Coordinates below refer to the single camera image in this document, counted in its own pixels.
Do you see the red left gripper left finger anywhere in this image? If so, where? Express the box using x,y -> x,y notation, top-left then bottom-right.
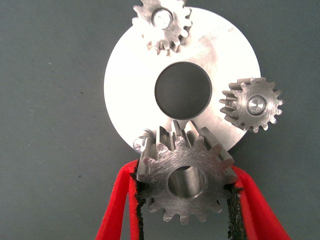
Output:
94,159 -> 146,240

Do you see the round metal carrier plate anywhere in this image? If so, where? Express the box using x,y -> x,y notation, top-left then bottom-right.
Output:
103,6 -> 262,153

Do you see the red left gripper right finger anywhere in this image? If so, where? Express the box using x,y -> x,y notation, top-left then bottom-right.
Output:
224,166 -> 292,240

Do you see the dark grey table cloth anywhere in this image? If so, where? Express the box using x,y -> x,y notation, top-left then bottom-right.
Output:
0,0 -> 320,240

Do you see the small steel planetary gear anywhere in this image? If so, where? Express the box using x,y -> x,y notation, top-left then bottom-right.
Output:
219,77 -> 285,133
131,0 -> 194,57
136,119 -> 238,226

